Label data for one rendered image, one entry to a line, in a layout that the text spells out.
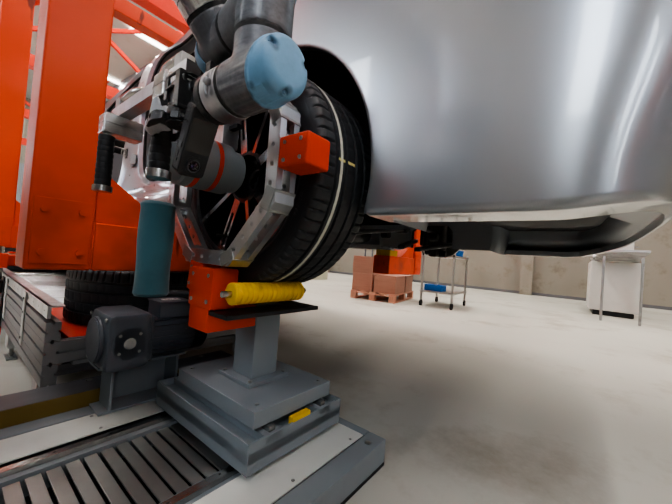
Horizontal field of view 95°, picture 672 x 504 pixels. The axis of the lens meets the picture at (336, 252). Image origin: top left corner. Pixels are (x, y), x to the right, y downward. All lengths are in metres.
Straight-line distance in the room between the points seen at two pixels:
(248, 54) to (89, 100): 0.98
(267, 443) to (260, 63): 0.81
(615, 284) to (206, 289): 6.63
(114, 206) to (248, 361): 0.72
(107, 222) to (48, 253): 0.19
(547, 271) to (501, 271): 1.15
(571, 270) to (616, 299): 3.71
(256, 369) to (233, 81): 0.81
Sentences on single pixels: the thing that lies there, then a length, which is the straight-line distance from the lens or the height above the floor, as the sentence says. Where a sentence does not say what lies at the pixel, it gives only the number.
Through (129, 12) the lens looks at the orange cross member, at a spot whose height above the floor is 2.65.
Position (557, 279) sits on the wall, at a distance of 10.56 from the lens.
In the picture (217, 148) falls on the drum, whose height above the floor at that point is 0.88.
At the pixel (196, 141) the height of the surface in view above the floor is 0.79.
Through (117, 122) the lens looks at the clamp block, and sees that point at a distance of 1.04.
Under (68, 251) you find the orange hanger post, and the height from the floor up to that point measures 0.58.
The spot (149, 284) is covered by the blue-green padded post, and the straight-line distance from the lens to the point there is 0.96.
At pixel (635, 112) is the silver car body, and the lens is 0.76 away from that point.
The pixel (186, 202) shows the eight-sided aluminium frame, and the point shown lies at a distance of 1.16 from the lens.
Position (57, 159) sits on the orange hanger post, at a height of 0.86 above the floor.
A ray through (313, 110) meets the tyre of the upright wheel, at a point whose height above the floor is 0.98.
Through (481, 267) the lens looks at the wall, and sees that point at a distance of 10.73.
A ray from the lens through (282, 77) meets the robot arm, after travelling 0.43.
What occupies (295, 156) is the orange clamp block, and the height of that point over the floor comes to 0.83.
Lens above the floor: 0.62
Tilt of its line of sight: 1 degrees up
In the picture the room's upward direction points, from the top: 4 degrees clockwise
